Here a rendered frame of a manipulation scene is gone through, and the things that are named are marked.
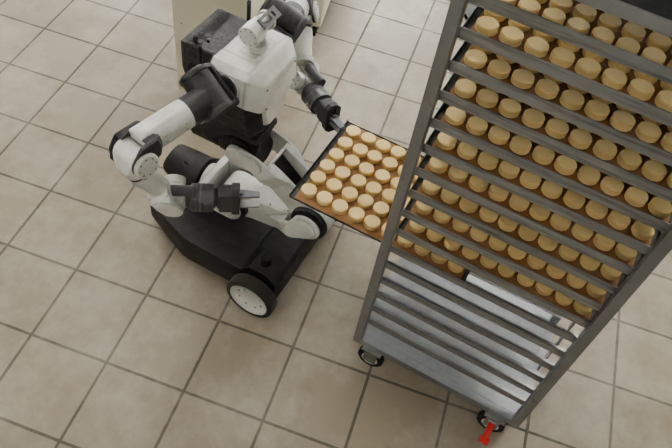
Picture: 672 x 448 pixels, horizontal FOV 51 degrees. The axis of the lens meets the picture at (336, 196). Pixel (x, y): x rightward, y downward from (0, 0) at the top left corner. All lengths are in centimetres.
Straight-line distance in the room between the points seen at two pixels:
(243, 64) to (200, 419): 123
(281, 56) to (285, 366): 114
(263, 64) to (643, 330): 191
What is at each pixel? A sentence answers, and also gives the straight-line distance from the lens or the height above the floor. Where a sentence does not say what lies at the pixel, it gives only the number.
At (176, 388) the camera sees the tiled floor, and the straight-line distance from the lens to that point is 262.
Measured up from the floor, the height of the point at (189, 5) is 58.
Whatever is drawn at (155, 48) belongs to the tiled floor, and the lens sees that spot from 376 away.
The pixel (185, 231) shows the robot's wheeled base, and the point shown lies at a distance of 275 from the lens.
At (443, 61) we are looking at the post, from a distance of 155.
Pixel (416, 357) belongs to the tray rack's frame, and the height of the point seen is 15.
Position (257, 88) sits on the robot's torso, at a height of 97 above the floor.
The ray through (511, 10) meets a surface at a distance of 147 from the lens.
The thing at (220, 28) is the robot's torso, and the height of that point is 102.
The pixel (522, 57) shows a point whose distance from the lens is 152.
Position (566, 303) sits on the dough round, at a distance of 206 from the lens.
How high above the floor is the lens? 240
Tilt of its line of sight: 51 degrees down
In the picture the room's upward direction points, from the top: 10 degrees clockwise
